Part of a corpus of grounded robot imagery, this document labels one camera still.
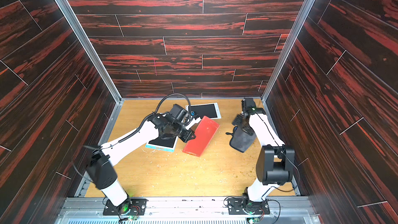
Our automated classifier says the dark grey wiping cloth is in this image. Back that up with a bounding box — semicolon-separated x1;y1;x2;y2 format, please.
230;126;257;153

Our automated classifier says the red drawing tablet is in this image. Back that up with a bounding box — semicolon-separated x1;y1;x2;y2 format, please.
182;116;220;157

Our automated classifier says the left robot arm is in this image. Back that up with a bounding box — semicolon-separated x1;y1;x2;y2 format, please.
86;112;201;207

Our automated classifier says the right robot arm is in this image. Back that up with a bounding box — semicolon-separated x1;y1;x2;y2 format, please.
230;113;296;204

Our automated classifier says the white teal drawing tablet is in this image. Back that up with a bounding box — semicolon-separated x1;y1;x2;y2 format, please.
145;114;201;153

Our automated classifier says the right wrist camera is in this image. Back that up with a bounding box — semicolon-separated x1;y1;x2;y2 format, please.
241;97;266;116

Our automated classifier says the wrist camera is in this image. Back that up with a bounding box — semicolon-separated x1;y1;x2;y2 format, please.
170;104;188;122
241;97;266;116

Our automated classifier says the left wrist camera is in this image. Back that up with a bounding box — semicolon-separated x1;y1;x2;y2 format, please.
170;104;188;122

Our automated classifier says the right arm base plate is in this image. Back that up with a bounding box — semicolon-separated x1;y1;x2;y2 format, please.
223;197;270;215

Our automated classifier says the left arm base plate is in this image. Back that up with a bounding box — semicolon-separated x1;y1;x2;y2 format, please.
103;198;148;217

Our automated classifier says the aluminium front rail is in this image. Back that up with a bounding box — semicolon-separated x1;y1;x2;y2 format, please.
55;196;321;224

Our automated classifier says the aluminium frame right post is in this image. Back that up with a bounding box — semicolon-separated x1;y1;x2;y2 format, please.
262;0;315;106

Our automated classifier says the aluminium frame post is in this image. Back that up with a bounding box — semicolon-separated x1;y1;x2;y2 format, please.
262;0;315;106
54;0;122;104

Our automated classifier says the aluminium frame left post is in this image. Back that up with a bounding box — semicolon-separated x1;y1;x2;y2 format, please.
54;0;122;104

